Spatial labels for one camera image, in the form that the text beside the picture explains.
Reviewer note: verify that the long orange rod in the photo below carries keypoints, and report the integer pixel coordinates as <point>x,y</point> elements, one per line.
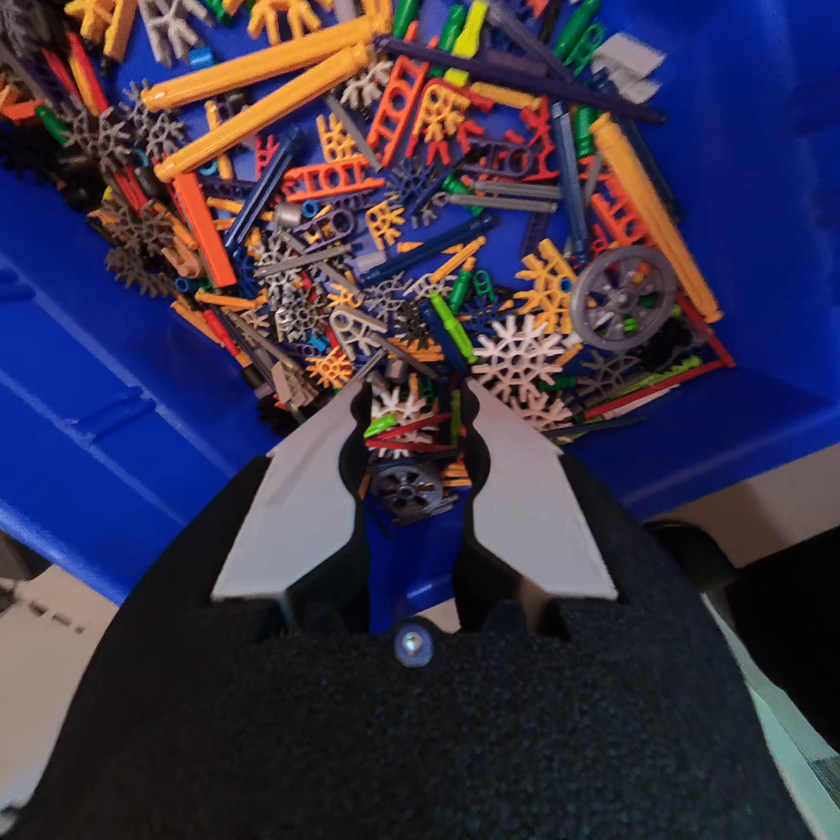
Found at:
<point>262,62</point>
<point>262,111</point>

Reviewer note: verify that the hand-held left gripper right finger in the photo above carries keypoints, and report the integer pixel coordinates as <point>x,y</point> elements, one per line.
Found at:
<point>538,525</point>

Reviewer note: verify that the grey pulley wheel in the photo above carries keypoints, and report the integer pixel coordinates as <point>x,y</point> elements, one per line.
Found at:
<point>403,489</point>

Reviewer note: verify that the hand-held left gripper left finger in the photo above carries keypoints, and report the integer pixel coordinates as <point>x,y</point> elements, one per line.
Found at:
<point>289,525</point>

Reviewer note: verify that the blue plastic bin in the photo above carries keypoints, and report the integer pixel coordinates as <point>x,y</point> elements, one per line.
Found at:
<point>98,394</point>

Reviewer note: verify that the pile of colourful construction pieces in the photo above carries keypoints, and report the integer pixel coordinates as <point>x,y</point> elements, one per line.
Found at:
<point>394,197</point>

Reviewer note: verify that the large grey spoked wheel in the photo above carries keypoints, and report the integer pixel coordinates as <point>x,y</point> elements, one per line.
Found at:
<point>620,295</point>

